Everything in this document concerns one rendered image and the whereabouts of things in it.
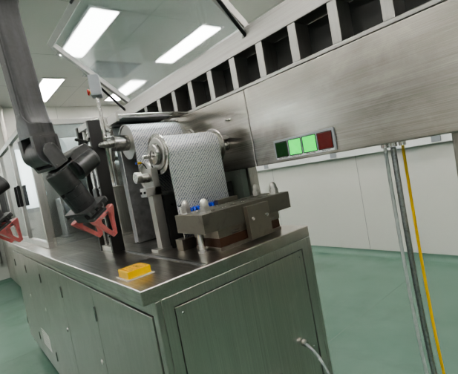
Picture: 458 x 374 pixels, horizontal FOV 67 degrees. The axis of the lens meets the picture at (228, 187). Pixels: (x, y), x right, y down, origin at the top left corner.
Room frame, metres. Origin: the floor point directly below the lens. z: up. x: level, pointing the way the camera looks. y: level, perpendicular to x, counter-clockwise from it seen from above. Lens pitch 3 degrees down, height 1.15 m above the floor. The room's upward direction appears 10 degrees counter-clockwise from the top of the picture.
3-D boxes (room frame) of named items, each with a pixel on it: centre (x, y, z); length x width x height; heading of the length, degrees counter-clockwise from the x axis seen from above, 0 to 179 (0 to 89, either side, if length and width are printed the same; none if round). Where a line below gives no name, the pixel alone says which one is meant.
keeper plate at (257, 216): (1.15, -0.08, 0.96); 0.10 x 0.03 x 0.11; 129
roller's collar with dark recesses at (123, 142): (1.43, 0.41, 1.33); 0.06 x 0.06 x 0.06; 39
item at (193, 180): (1.28, 0.10, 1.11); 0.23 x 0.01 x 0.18; 129
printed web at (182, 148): (1.42, 0.22, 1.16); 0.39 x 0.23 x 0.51; 39
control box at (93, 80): (1.69, 0.56, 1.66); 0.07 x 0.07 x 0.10; 14
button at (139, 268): (0.98, 0.31, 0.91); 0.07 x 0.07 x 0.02; 39
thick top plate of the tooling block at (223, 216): (1.21, -0.01, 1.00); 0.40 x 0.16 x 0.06; 129
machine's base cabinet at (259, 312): (2.01, 0.78, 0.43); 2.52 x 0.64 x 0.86; 39
